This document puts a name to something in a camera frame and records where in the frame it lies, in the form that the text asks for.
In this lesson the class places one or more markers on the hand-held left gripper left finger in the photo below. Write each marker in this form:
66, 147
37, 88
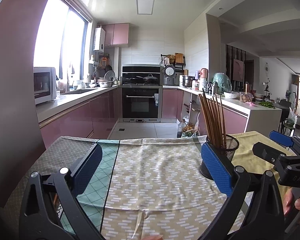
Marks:
86, 170

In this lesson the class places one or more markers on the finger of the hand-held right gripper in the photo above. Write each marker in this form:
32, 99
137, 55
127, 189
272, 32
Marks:
262, 152
281, 137

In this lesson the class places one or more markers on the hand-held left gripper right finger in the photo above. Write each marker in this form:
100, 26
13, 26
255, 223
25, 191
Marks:
216, 170

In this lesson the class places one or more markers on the black mesh holder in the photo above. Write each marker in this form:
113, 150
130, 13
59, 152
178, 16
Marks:
230, 147

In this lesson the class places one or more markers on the bundle of wooden chopsticks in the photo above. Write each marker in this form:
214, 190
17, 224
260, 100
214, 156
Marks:
211, 120

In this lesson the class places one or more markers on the person's right hand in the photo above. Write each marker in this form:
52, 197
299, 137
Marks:
287, 202

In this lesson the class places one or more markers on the person's left hand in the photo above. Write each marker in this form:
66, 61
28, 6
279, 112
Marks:
152, 237

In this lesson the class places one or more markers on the dark dining chair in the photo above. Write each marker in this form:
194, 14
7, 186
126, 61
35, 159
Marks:
285, 112

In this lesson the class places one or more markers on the green vegetables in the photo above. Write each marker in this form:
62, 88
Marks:
266, 104

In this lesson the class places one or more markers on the pink peninsula counter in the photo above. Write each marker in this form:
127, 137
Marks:
240, 123

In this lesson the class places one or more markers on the plastic grocery bag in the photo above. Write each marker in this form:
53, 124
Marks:
191, 132

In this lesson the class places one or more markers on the pink kitchen counter with sink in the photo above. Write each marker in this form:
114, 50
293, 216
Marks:
72, 120

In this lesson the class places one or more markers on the oil bottle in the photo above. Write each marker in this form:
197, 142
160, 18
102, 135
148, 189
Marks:
182, 130

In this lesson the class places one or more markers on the patterned beige teal tablecloth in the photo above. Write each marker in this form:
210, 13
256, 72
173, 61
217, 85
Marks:
160, 175

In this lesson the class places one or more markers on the white bowl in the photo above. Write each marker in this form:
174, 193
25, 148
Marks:
231, 95

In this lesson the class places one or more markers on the kitchen sink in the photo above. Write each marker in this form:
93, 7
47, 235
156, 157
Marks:
80, 91

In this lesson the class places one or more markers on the steel flask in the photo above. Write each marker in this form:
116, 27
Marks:
215, 88

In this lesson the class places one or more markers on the pink painting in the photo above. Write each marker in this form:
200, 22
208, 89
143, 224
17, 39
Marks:
238, 68

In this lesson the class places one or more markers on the green bag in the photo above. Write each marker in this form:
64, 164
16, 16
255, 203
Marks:
221, 80

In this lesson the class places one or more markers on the black built-in oven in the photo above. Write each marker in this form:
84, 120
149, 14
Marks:
141, 105

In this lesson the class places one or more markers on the steel basin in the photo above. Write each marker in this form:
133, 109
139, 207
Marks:
106, 84

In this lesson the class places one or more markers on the sink faucet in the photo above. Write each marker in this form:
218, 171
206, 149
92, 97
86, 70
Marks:
70, 80

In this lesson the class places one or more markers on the steel pot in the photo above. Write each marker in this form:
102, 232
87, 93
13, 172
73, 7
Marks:
188, 81

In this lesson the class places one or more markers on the white countertop oven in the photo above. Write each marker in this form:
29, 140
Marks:
43, 85

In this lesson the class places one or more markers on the round pot lid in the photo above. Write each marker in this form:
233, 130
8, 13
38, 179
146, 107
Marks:
110, 76

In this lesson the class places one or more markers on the pink kettle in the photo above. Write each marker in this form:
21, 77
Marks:
203, 72

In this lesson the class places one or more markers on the white rice cooker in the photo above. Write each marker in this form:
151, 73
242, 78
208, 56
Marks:
170, 71

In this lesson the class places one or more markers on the black wok with lid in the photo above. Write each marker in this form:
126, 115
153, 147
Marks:
150, 78

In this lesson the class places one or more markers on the white water heater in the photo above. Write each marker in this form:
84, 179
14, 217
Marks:
99, 40

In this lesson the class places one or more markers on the kitchen window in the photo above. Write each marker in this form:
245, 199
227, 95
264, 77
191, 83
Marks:
50, 42

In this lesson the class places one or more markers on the ceiling light panel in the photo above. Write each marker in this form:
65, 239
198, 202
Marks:
145, 6

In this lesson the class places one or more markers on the wall rack with boards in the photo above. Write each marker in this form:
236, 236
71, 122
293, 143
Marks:
180, 58

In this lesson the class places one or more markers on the pink wall cabinet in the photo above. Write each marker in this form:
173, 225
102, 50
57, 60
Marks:
117, 33

